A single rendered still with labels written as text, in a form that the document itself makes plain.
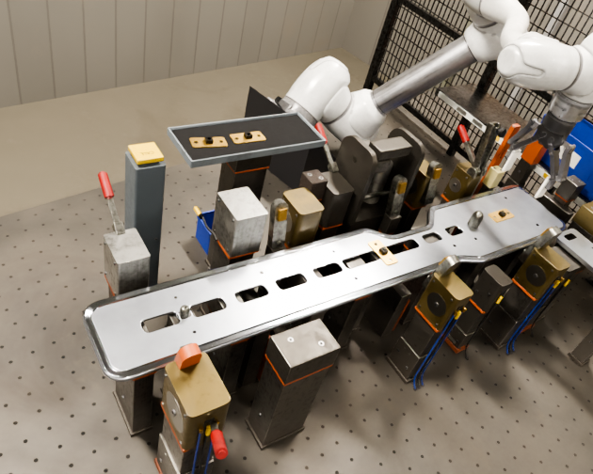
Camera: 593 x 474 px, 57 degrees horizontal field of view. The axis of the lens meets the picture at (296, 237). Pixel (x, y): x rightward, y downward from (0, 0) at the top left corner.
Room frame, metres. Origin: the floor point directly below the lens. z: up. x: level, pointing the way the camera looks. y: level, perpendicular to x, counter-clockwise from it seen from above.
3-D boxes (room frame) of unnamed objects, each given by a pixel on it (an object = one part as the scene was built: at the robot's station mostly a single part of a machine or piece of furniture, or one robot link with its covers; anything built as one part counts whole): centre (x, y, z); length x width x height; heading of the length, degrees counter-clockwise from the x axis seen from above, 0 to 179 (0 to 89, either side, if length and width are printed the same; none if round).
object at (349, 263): (0.99, -0.16, 0.84); 0.12 x 0.05 x 0.29; 43
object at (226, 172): (1.13, 0.18, 0.92); 0.10 x 0.08 x 0.45; 133
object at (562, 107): (1.36, -0.56, 1.37); 0.09 x 0.09 x 0.06
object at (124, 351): (1.02, -0.21, 1.00); 1.38 x 0.22 x 0.02; 133
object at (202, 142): (1.05, 0.26, 1.17); 0.08 x 0.04 x 0.01; 123
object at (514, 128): (1.54, -0.53, 0.95); 0.03 x 0.01 x 0.50; 133
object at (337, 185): (1.18, -0.05, 0.89); 0.12 x 0.07 x 0.38; 43
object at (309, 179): (1.14, 0.00, 0.90); 0.05 x 0.05 x 0.40; 43
